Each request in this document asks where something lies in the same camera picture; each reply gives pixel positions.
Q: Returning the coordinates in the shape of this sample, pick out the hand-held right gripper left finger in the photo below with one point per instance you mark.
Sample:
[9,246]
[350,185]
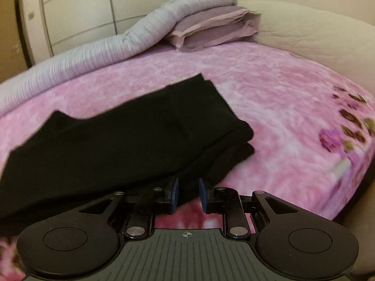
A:
[175,194]

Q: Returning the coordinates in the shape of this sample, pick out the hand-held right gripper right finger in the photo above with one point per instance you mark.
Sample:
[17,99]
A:
[203,194]

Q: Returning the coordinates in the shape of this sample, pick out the purple pillow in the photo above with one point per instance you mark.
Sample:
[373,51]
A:
[211,29]

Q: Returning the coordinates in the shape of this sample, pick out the white blanket tag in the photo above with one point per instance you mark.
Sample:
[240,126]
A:
[339,168]

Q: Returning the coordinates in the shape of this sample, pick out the black pants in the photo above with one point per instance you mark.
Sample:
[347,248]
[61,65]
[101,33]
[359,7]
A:
[117,140]

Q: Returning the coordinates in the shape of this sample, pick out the pink floral blanket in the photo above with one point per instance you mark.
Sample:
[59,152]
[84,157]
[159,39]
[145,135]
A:
[263,93]

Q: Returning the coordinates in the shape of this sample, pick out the grey striped quilt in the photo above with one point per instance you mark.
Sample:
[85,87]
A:
[88,61]

